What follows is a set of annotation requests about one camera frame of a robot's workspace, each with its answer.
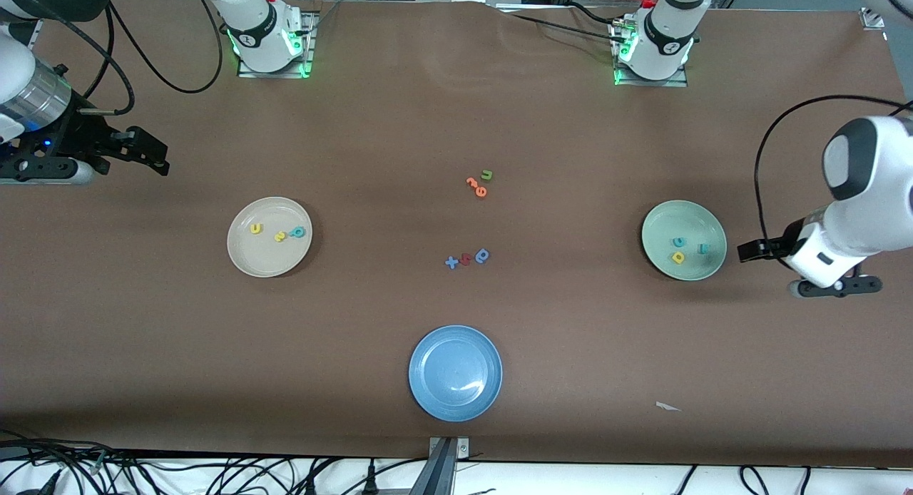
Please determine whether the grey metal bracket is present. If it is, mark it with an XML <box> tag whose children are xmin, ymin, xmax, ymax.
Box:
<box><xmin>427</xmin><ymin>437</ymin><xmax>470</xmax><ymax>495</ymax></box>

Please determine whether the blue plate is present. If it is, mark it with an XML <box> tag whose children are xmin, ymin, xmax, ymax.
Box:
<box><xmin>408</xmin><ymin>325</ymin><xmax>504</xmax><ymax>422</ymax></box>

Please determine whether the beige plate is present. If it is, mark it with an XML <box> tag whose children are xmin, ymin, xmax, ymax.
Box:
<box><xmin>227</xmin><ymin>196</ymin><xmax>313</xmax><ymax>278</ymax></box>

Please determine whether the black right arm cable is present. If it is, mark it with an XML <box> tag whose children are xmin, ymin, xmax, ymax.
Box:
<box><xmin>0</xmin><ymin>0</ymin><xmax>223</xmax><ymax>118</ymax></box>

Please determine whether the black base cable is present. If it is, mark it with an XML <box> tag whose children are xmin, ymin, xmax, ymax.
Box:
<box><xmin>496</xmin><ymin>10</ymin><xmax>628</xmax><ymax>46</ymax></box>
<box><xmin>567</xmin><ymin>1</ymin><xmax>623</xmax><ymax>28</ymax></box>

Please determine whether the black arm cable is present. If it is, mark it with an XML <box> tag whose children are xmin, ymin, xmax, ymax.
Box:
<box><xmin>754</xmin><ymin>94</ymin><xmax>913</xmax><ymax>250</ymax></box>
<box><xmin>0</xmin><ymin>0</ymin><xmax>223</xmax><ymax>118</ymax></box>

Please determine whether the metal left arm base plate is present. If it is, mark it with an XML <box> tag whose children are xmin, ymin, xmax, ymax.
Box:
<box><xmin>611</xmin><ymin>19</ymin><xmax>689</xmax><ymax>88</ymax></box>

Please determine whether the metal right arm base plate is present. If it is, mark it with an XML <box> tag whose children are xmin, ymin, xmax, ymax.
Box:
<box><xmin>237</xmin><ymin>10</ymin><xmax>316</xmax><ymax>80</ymax></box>

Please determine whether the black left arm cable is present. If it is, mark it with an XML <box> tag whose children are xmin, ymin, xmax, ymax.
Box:
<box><xmin>754</xmin><ymin>94</ymin><xmax>913</xmax><ymax>250</ymax></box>

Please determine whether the green plate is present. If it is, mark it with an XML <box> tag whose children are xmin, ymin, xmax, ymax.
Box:
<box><xmin>641</xmin><ymin>200</ymin><xmax>728</xmax><ymax>282</ymax></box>

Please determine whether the brown table cover sheet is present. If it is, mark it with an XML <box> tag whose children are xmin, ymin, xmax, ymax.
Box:
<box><xmin>0</xmin><ymin>0</ymin><xmax>913</xmax><ymax>469</ymax></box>

